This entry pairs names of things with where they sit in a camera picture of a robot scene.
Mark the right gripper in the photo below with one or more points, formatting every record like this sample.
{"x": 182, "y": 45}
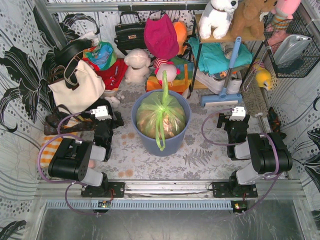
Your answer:
{"x": 222, "y": 120}

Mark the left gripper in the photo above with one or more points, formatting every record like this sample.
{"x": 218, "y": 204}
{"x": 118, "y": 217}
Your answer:
{"x": 116, "y": 119}

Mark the blue floor mop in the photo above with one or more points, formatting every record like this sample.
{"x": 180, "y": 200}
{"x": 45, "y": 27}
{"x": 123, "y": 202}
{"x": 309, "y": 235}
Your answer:
{"x": 224, "y": 98}

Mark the green plastic trash bag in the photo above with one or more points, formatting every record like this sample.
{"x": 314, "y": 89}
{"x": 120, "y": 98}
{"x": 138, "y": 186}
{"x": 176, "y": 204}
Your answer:
{"x": 160, "y": 116}

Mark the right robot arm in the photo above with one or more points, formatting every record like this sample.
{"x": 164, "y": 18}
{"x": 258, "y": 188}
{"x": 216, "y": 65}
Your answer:
{"x": 267, "y": 154}

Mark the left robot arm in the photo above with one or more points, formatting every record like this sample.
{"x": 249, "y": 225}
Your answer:
{"x": 73, "y": 158}

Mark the cream canvas tote bag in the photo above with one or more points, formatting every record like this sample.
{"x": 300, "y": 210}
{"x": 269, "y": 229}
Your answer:
{"x": 89, "y": 89}

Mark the rainbow striped bag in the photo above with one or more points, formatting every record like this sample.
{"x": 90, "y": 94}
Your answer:
{"x": 182, "y": 80}

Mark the magenta fabric bag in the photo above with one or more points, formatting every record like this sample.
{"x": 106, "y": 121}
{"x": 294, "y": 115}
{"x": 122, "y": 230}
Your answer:
{"x": 160, "y": 38}

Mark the grey chenille duster mop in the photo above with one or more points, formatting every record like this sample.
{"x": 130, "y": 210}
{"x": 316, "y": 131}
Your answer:
{"x": 254, "y": 101}

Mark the pink case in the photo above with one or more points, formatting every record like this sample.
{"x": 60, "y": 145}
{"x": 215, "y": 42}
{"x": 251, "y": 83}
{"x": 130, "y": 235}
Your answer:
{"x": 91, "y": 164}

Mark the white sneakers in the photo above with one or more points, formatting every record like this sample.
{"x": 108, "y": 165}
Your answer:
{"x": 216, "y": 82}

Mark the orange checkered cloth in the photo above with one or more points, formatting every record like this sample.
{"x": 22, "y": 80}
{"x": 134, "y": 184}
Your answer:
{"x": 50, "y": 150}

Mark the yellow plush toy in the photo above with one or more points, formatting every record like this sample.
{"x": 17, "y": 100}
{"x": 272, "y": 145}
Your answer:
{"x": 262, "y": 76}

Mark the wooden shelf rack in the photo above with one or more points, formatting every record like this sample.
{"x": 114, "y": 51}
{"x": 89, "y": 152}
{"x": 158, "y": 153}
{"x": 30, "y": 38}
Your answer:
{"x": 245, "y": 35}

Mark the colourful folded clothes stack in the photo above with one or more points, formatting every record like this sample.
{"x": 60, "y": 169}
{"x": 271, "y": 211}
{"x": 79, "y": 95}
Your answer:
{"x": 106, "y": 64}

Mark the teal folded cloth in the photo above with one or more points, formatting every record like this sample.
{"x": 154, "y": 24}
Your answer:
{"x": 214, "y": 61}

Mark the white fluffy plush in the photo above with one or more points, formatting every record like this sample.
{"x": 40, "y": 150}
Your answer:
{"x": 138, "y": 63}

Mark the pink round plush doll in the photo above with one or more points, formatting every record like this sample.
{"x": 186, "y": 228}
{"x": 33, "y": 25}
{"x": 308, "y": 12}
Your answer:
{"x": 163, "y": 65}

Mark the black leather handbag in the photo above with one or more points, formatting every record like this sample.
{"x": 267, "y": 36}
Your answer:
{"x": 130, "y": 36}

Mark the silver foil pouch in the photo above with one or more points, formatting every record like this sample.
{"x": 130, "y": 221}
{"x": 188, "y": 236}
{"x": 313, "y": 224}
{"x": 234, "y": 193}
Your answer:
{"x": 291, "y": 48}

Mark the brown teddy bear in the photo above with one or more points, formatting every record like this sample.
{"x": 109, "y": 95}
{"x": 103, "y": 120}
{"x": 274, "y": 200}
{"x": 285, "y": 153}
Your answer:
{"x": 248, "y": 14}

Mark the white plush dog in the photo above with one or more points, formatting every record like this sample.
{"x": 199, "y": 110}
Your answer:
{"x": 216, "y": 18}

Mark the orange plush toy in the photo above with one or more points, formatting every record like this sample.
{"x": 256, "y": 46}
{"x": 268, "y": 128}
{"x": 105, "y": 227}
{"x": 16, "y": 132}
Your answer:
{"x": 181, "y": 33}

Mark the pink plush toy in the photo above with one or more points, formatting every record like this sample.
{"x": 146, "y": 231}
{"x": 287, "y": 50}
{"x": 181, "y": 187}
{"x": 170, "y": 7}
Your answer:
{"x": 284, "y": 10}

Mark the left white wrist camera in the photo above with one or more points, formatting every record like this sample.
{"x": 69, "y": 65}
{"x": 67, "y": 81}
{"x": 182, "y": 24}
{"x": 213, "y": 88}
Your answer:
{"x": 101, "y": 113}

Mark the dark brown strap bag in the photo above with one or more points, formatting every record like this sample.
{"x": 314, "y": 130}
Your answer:
{"x": 59, "y": 122}

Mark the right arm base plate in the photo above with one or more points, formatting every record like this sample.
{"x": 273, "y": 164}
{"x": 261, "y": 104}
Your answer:
{"x": 225, "y": 190}

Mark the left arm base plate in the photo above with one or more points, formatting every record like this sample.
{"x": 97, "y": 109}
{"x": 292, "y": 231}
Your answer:
{"x": 104, "y": 191}

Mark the black wire basket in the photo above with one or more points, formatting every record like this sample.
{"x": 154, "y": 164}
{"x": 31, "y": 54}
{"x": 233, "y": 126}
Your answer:
{"x": 275, "y": 34}

